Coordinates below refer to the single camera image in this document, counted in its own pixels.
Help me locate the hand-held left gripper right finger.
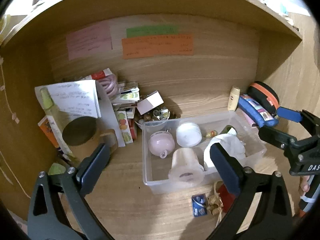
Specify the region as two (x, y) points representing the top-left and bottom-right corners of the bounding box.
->
(207, 142), (293, 240)

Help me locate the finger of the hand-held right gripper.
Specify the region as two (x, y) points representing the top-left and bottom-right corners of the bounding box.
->
(258, 125), (295, 153)
(277, 106), (320, 138)

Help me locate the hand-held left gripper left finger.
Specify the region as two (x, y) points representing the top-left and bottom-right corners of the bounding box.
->
(26, 143), (112, 240)

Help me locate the white tissue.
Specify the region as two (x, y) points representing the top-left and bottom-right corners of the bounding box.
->
(203, 127), (247, 172)

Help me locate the dark green small bottle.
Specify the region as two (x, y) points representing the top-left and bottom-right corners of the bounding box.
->
(222, 125), (237, 137)

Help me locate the white tape roll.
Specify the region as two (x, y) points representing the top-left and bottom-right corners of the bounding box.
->
(168, 147), (205, 182)

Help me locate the white round jar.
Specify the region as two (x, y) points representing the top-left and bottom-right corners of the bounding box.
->
(176, 121), (202, 147)

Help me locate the clear plastic storage box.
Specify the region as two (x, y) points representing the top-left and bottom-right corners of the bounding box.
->
(141, 111), (267, 195)

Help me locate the pink round jar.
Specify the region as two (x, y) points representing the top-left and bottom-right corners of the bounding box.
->
(148, 130), (175, 157)

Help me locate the wooden desktop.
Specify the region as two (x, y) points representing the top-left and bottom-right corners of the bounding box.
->
(15, 87), (320, 240)

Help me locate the person's right hand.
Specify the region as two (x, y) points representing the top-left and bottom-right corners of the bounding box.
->
(299, 176), (312, 198)

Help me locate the blue pencil case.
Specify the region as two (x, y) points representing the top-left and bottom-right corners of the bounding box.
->
(237, 94), (279, 127)

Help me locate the pink flat packet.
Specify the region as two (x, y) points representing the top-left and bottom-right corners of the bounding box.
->
(242, 111), (257, 128)

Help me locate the red plastic object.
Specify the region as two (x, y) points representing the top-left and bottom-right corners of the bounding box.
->
(219, 182), (237, 213)

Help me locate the black orange round case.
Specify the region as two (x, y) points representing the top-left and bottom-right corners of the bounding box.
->
(247, 81), (280, 117)

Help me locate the gold ribbon bow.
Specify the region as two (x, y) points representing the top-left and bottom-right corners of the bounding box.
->
(208, 181), (224, 228)

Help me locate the green and orange bottle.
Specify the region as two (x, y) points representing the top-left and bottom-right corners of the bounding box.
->
(48, 162), (67, 176)

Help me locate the brown mug with lid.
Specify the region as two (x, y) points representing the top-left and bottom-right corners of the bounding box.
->
(62, 116), (118, 160)

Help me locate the blue card packet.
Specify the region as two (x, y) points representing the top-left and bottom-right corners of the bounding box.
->
(191, 194), (208, 217)

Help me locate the fruit print box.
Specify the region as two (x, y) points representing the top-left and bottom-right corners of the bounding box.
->
(115, 110), (133, 145)

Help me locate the small cream bottle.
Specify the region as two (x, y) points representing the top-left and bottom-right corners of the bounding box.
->
(227, 86), (241, 111)

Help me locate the spray bottle with green cap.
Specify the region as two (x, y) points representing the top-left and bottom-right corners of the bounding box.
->
(40, 87), (75, 159)

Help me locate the orange tube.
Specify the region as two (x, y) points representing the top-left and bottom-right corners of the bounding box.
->
(37, 115), (63, 153)

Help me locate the handwritten white paper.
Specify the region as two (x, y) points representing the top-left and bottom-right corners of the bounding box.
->
(34, 80), (102, 119)

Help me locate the glass bowl of marbles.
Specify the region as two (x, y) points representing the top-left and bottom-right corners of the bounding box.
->
(134, 107), (175, 130)

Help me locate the pile of small cartons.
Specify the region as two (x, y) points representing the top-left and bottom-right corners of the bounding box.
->
(112, 81), (140, 110)

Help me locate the small white pink box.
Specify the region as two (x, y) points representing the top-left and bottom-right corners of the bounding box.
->
(136, 91), (165, 115)

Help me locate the red and white box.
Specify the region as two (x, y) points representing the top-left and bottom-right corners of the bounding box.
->
(90, 68), (112, 80)

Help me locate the wooden shelf unit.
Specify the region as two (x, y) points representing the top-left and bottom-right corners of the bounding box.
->
(0, 0), (304, 220)

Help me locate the pink sticky note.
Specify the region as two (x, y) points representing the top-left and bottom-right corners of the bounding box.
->
(66, 22), (113, 60)

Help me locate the orange sticky note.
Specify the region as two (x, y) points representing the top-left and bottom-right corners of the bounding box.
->
(121, 34), (195, 60)

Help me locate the green sticky note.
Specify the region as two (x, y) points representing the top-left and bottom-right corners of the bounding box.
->
(126, 25), (179, 38)

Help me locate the pink coiled cable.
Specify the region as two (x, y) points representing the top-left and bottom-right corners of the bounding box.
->
(96, 74), (118, 97)

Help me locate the white charging cable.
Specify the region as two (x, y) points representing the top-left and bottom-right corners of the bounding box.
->
(0, 56), (30, 200)

